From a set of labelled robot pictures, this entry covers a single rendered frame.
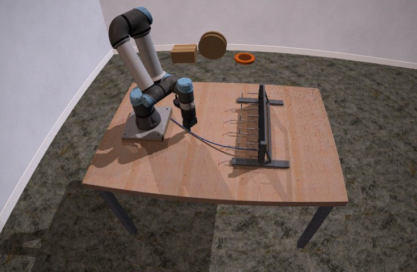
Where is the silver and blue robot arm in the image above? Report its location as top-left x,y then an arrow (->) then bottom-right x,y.
109,7 -> 194,131

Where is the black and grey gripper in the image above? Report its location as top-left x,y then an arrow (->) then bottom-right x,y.
173,95 -> 197,132

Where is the grey rack with cable hooks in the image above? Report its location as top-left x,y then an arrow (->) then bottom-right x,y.
231,83 -> 290,168

